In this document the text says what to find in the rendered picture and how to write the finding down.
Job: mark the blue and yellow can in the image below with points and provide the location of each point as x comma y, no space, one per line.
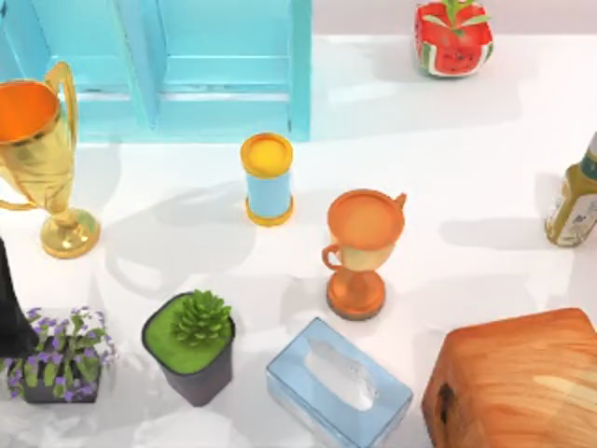
268,186

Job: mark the small orange trophy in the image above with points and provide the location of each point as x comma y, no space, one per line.
361,233

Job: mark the green succulent plant pot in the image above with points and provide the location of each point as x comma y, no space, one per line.
196,345

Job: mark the blue tissue box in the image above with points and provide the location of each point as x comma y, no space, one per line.
336,387

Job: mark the light blue rack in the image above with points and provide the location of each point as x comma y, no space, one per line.
224,70

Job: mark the watermelon pattern plant pot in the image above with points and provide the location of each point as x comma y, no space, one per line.
450,51

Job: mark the large gold trophy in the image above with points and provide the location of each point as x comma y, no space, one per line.
42,154

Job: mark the wooden box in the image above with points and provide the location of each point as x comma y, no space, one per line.
517,382

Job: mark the green bottle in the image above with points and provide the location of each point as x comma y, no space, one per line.
571,205

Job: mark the purple flower plant pot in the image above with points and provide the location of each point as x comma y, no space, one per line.
58,364

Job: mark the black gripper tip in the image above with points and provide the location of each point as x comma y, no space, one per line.
10,317

